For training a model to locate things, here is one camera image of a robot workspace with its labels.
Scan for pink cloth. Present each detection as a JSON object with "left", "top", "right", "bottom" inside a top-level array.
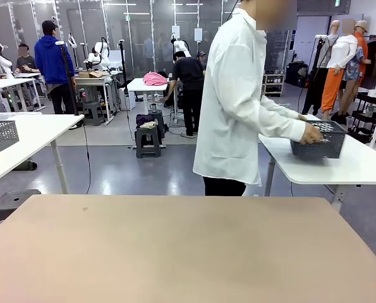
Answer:
[{"left": 142, "top": 71, "right": 169, "bottom": 87}]

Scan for dark grey stool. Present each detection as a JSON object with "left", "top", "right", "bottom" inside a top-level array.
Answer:
[{"left": 148, "top": 109, "right": 167, "bottom": 140}]

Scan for light grey perforated basket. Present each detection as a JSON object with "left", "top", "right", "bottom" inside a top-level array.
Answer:
[{"left": 0, "top": 119, "right": 20, "bottom": 153}]

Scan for man in blue hoodie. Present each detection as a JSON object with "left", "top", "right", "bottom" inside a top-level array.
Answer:
[{"left": 34, "top": 20, "right": 78, "bottom": 116}]

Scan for bending person in black clothes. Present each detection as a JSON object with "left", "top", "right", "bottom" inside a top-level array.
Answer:
[{"left": 163, "top": 50, "right": 207, "bottom": 139}]

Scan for black rolling cart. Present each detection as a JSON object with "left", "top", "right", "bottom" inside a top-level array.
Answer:
[{"left": 348, "top": 90, "right": 376, "bottom": 143}]

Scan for white computer tower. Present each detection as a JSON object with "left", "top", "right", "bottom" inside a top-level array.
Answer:
[{"left": 119, "top": 88, "right": 136, "bottom": 112}]

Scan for mannequin white blouse orange trousers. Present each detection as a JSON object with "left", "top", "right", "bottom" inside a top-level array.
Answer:
[{"left": 320, "top": 18, "right": 360, "bottom": 116}]

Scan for open cardboard box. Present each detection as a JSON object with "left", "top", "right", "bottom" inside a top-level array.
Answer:
[{"left": 78, "top": 70, "right": 108, "bottom": 79}]

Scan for white standing desk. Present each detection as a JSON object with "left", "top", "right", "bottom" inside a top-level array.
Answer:
[{"left": 126, "top": 77, "right": 178, "bottom": 116}]

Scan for black plastic stool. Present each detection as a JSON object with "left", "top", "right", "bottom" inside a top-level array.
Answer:
[{"left": 0, "top": 189, "right": 42, "bottom": 229}]

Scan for mannequin orange shirt beige hat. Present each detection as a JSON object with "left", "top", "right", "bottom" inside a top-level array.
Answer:
[{"left": 344, "top": 19, "right": 373, "bottom": 118}]

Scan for person's right hand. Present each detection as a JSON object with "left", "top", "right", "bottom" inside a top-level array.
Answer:
[{"left": 303, "top": 121, "right": 327, "bottom": 146}]

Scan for purple and beige clothes pile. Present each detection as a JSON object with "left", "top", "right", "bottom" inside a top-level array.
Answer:
[{"left": 135, "top": 113, "right": 159, "bottom": 130}]

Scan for thin black hanging cable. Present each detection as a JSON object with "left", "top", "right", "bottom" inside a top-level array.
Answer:
[{"left": 80, "top": 118, "right": 92, "bottom": 195}]

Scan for grey workbench desk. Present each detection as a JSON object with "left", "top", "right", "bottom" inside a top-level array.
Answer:
[{"left": 72, "top": 75, "right": 119, "bottom": 122}]

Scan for person in white shirt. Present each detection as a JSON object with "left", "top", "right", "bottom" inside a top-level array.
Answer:
[{"left": 192, "top": 0, "right": 317, "bottom": 197}]

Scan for wooden shoe shelf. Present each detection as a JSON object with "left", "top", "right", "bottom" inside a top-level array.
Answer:
[{"left": 262, "top": 73, "right": 286, "bottom": 98}]

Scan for long white table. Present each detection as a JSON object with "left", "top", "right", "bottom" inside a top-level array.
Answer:
[{"left": 0, "top": 77, "right": 47, "bottom": 113}]

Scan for black bags pile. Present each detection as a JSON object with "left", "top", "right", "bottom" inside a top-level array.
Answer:
[{"left": 285, "top": 61, "right": 309, "bottom": 88}]

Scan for person's left forearm white sleeve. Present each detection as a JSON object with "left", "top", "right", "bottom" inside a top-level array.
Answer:
[{"left": 263, "top": 97, "right": 302, "bottom": 121}]

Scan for grey plastic step stool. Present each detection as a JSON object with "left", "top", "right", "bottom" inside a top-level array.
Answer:
[
  {"left": 82, "top": 101, "right": 106, "bottom": 127},
  {"left": 135, "top": 126, "right": 162, "bottom": 159}
]

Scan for person's right forearm white sleeve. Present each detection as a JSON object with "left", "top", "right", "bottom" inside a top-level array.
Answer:
[{"left": 258, "top": 105, "right": 307, "bottom": 143}]

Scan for seated person in dark t-shirt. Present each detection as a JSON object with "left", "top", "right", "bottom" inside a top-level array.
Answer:
[{"left": 14, "top": 43, "right": 45, "bottom": 107}]

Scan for black tripod pole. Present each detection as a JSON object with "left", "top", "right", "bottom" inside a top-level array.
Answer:
[{"left": 54, "top": 40, "right": 80, "bottom": 116}]

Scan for dark grey perforated basket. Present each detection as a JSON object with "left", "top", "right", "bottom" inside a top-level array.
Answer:
[{"left": 290, "top": 119, "right": 348, "bottom": 159}]

